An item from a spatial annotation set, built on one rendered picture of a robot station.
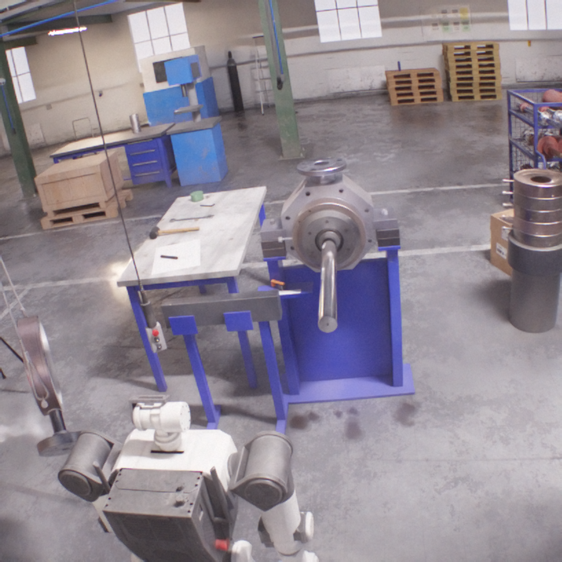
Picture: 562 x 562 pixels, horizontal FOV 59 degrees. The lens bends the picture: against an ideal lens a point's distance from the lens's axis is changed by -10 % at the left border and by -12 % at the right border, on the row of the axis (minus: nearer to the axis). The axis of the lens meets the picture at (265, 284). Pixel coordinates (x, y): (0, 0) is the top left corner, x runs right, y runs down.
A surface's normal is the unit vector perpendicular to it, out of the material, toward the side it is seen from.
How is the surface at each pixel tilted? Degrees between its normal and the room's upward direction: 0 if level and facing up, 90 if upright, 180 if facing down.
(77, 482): 90
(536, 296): 90
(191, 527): 90
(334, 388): 0
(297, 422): 0
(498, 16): 90
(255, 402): 0
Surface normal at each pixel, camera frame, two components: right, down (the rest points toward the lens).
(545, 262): -0.25, 0.48
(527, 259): -0.67, 0.43
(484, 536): -0.16, -0.88
